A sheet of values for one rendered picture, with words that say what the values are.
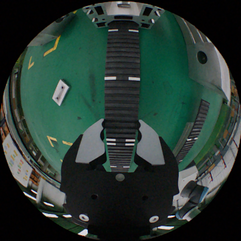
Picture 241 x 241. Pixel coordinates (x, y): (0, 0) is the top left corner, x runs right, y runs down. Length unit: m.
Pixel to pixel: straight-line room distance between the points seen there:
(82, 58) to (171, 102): 0.19
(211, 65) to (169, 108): 0.14
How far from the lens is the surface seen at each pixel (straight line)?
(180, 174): 0.60
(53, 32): 0.24
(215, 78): 0.16
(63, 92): 0.18
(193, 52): 0.21
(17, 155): 2.99
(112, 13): 0.16
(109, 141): 0.15
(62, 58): 0.20
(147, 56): 0.16
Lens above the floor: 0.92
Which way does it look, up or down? 60 degrees down
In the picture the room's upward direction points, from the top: 178 degrees counter-clockwise
